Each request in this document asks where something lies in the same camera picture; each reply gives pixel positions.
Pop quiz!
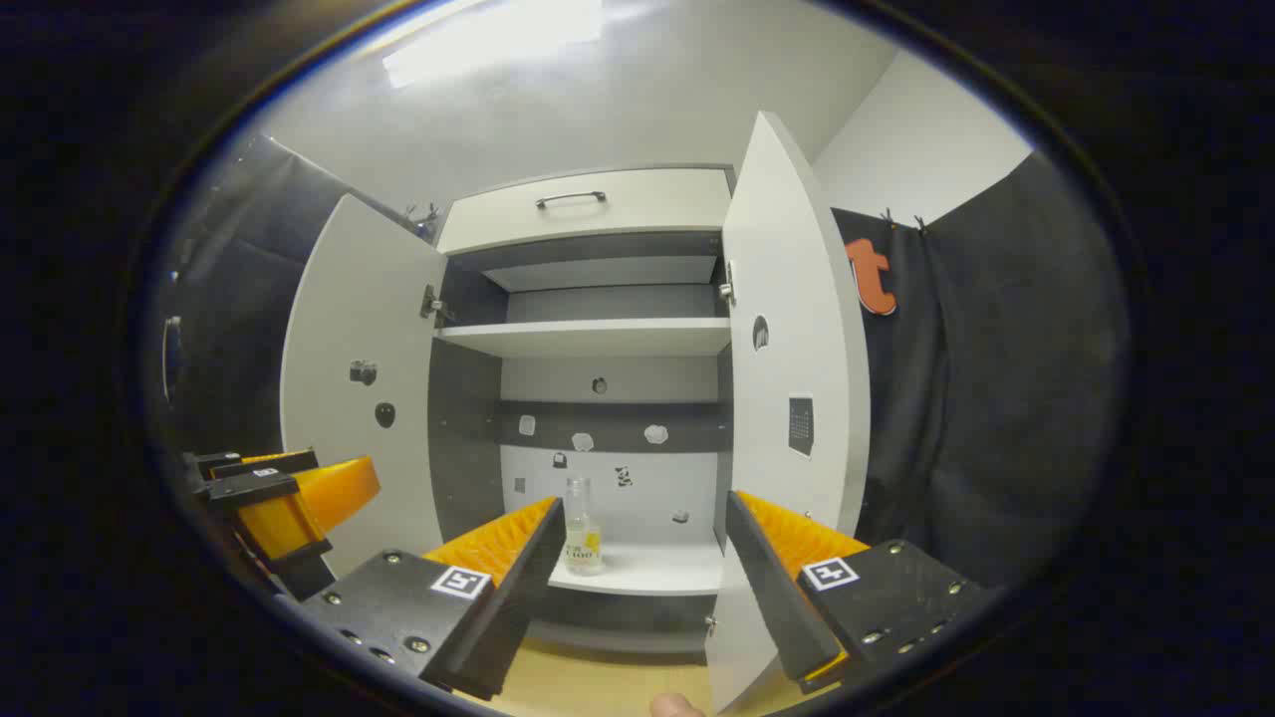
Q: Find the white cabinet door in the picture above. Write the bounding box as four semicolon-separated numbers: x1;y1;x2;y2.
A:
281;194;446;579
705;110;873;713

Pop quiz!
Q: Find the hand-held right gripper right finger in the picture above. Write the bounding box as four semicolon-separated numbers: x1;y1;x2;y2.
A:
725;490;987;695

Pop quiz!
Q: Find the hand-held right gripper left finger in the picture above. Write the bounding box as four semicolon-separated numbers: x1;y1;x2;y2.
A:
299;495;567;701

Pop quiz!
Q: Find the clear glass bottle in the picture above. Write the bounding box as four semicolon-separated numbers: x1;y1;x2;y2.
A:
564;476;605;577

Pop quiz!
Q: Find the white cabinet shelf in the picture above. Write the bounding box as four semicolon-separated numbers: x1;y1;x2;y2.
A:
435;319;733;359

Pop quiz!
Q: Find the white cabinet drawer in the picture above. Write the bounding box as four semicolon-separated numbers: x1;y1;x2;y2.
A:
436;167;735;255

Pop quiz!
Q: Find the white cabinet bottom board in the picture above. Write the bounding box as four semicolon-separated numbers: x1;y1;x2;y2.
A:
548;541;725;597

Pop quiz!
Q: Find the white and grey cabinet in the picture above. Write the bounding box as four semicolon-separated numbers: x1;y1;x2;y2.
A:
428;166;738;658

